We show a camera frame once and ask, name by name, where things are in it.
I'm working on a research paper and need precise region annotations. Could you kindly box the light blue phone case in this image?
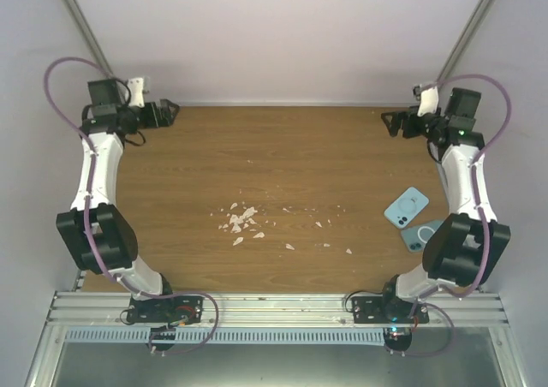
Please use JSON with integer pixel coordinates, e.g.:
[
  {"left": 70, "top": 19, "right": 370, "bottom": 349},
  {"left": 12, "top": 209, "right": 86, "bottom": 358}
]
[{"left": 384, "top": 187, "right": 429, "bottom": 229}]

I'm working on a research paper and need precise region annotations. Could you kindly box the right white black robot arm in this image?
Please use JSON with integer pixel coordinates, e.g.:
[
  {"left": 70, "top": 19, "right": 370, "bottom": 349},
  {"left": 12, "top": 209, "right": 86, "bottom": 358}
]
[{"left": 379, "top": 85, "right": 511, "bottom": 323}]

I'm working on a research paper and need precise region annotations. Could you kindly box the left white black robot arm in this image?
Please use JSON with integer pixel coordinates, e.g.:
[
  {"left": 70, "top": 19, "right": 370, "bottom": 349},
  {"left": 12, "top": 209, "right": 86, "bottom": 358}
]
[{"left": 56, "top": 77, "right": 180, "bottom": 322}]

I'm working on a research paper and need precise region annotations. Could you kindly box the white debris pile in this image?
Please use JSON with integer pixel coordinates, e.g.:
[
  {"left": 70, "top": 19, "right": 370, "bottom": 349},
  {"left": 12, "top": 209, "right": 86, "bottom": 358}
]
[{"left": 210, "top": 201, "right": 269, "bottom": 247}]

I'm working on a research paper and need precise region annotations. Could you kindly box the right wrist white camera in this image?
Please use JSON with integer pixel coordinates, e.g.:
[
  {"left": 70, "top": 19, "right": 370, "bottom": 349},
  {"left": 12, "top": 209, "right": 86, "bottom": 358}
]
[{"left": 413, "top": 83, "right": 439, "bottom": 116}]

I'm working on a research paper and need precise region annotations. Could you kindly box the wrist white camera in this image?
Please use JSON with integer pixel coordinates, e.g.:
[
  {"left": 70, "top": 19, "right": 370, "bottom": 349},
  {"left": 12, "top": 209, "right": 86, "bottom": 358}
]
[
  {"left": 413, "top": 83, "right": 439, "bottom": 116},
  {"left": 127, "top": 76, "right": 150, "bottom": 108}
]

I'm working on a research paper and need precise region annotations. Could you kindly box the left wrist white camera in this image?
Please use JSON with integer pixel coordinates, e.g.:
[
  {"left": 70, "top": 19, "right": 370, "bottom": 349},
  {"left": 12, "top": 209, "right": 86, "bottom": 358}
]
[{"left": 127, "top": 76, "right": 150, "bottom": 108}]

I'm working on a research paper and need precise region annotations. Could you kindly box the left aluminium corner post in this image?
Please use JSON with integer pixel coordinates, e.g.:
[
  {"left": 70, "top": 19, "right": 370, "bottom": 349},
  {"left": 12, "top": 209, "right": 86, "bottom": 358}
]
[{"left": 61, "top": 0, "right": 112, "bottom": 74}]

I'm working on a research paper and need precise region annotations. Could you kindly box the aluminium corner post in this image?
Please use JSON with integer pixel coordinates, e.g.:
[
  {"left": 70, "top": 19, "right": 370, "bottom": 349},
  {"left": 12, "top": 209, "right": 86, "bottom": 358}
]
[
  {"left": 61, "top": 0, "right": 112, "bottom": 74},
  {"left": 438, "top": 0, "right": 496, "bottom": 81}
]

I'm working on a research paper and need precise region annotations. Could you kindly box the right aluminium corner post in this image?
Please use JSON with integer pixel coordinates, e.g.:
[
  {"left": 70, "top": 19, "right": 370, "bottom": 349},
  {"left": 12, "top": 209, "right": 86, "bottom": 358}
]
[{"left": 438, "top": 0, "right": 496, "bottom": 81}]

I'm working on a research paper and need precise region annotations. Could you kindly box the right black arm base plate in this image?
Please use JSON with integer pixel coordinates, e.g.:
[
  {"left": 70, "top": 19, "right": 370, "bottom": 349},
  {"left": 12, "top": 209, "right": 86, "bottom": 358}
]
[{"left": 342, "top": 292, "right": 430, "bottom": 324}]

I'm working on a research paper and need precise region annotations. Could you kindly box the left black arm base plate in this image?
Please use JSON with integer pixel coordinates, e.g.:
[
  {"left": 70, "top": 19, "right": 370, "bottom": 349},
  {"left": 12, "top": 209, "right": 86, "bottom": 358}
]
[{"left": 119, "top": 295, "right": 204, "bottom": 325}]

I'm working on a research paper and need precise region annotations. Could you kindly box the aluminium front rail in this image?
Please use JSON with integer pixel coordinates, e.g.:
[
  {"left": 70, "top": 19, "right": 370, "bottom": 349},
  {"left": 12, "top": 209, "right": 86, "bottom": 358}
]
[{"left": 46, "top": 292, "right": 509, "bottom": 328}]

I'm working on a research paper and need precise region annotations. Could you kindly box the grey slotted cable duct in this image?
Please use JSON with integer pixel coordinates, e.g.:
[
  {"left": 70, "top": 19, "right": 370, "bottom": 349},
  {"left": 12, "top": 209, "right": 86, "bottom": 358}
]
[{"left": 65, "top": 326, "right": 384, "bottom": 346}]

